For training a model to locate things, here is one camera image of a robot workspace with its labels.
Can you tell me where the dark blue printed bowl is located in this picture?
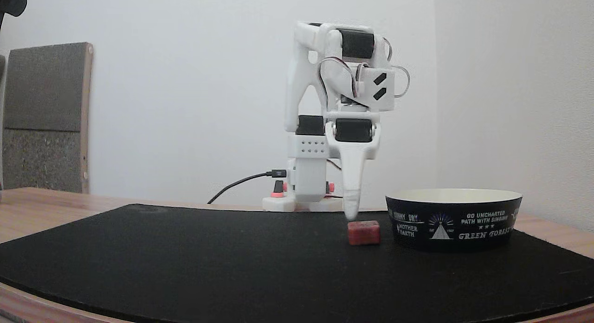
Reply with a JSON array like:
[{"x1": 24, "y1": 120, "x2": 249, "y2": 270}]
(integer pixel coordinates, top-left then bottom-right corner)
[{"x1": 386, "y1": 188, "x2": 523, "y2": 252}]

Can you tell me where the red-brown toy block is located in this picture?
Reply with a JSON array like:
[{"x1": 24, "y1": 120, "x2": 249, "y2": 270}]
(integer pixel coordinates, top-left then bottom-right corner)
[{"x1": 348, "y1": 220, "x2": 381, "y2": 246}]

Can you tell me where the black desk mat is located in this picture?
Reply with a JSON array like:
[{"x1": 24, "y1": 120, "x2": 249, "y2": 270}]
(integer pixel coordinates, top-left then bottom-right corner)
[{"x1": 0, "y1": 203, "x2": 594, "y2": 323}]

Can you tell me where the grey board with wooden edge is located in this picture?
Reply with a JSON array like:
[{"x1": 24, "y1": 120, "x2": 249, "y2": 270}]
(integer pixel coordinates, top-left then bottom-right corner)
[{"x1": 2, "y1": 42, "x2": 94, "y2": 194}]

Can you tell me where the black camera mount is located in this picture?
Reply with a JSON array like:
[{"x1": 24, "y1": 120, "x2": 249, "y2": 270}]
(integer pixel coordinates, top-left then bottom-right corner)
[{"x1": 0, "y1": 0, "x2": 27, "y2": 32}]

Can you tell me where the black usb cable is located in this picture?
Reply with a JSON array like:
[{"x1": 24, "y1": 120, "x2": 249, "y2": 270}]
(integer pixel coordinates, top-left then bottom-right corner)
[{"x1": 207, "y1": 170, "x2": 287, "y2": 204}]

